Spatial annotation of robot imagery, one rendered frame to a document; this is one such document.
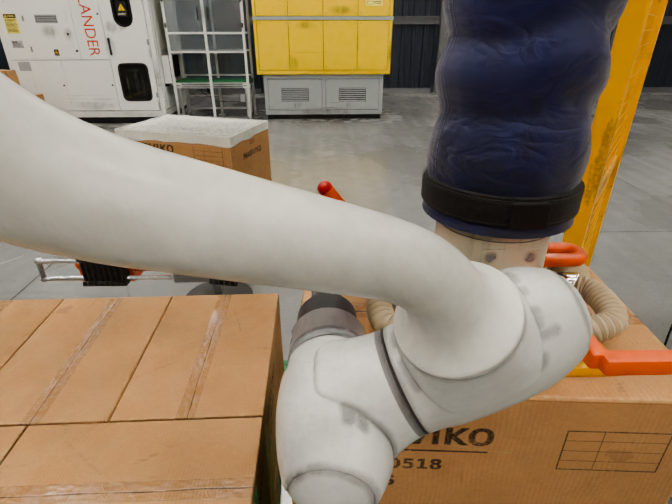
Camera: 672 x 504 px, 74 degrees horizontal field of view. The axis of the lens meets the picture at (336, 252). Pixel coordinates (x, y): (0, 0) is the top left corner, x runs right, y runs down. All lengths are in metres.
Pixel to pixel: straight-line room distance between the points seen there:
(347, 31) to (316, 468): 7.66
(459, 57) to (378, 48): 7.33
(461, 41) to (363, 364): 0.41
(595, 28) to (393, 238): 0.42
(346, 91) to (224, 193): 7.79
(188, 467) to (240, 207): 1.01
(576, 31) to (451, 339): 0.39
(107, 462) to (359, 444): 0.95
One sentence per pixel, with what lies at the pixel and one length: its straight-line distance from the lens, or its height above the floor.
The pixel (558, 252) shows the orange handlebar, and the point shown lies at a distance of 0.82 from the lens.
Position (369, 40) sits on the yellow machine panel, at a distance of 7.91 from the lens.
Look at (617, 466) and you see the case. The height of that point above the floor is 0.86.
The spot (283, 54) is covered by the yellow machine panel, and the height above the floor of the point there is 1.03.
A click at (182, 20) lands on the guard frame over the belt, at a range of 8.11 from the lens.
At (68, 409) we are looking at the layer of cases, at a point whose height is 0.54.
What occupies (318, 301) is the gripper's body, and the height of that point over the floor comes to 1.16.
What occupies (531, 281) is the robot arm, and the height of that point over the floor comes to 1.27.
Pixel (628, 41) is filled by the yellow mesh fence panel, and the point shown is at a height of 1.42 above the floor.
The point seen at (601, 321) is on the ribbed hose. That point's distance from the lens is 0.76.
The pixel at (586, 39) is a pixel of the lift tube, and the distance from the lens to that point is 0.60.
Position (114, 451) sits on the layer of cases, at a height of 0.54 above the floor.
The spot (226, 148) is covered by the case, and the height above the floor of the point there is 0.97.
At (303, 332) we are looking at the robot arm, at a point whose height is 1.16.
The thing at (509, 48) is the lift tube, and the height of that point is 1.43.
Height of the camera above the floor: 1.45
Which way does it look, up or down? 27 degrees down
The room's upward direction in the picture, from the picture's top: straight up
